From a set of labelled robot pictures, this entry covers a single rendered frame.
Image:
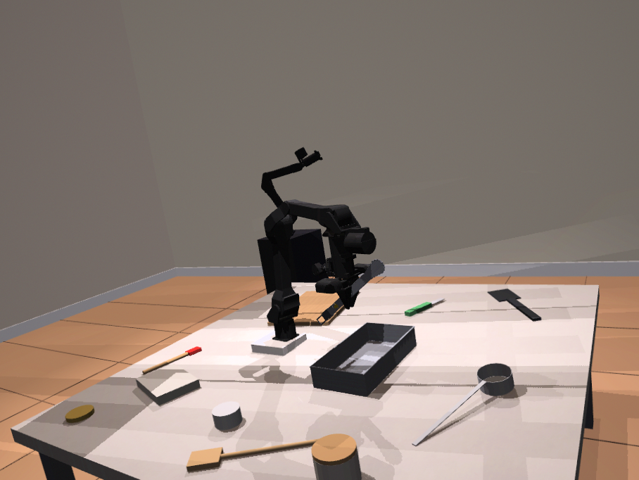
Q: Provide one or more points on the light wooden board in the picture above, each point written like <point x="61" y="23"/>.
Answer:
<point x="312" y="305"/>

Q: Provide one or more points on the yellow flat disc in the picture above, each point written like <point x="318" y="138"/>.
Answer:
<point x="80" y="413"/>

